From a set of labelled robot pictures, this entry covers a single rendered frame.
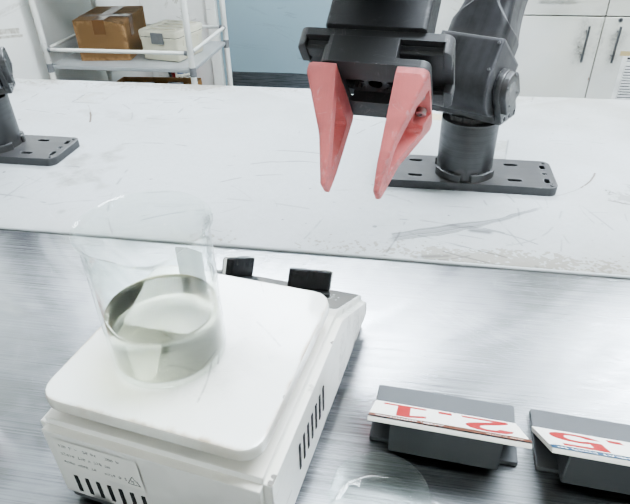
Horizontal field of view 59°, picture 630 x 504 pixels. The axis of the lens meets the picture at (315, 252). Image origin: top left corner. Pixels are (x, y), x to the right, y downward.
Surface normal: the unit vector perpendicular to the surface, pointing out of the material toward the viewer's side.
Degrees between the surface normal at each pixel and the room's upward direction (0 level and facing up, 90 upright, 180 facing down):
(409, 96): 62
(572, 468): 90
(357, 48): 41
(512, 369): 0
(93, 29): 89
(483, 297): 0
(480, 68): 54
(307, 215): 0
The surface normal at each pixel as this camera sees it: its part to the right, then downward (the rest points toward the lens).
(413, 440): -0.23, 0.55
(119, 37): -0.01, 0.53
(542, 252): -0.02, -0.83
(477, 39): -0.51, -0.12
